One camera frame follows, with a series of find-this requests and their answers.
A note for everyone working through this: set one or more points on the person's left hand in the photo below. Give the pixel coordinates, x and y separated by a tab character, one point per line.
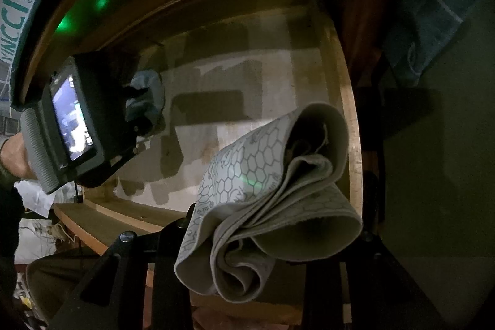
11	154

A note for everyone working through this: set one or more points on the person's leg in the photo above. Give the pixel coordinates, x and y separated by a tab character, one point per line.
50	276

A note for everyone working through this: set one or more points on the blue checked cloth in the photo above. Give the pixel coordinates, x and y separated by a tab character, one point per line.
417	24

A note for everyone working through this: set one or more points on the grey hexagon print underwear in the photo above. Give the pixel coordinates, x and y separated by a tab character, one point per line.
247	167

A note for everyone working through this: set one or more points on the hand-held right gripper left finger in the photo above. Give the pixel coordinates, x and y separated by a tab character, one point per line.
170	256

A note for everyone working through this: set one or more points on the white crumpled cloth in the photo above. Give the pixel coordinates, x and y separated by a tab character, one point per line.
34	237

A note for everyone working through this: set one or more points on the dark grey underwear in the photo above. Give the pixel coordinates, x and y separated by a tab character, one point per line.
152	90

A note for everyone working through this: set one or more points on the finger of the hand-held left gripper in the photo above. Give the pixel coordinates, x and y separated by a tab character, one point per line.
135	121

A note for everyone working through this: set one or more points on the white cardboard box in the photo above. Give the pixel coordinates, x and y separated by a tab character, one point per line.
19	17

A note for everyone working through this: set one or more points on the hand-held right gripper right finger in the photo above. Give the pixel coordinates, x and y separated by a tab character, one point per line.
321	287

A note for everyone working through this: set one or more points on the person's left forearm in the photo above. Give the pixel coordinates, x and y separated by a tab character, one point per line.
9	218

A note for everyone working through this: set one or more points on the wooden drawer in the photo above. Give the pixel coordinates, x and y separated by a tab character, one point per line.
232	82

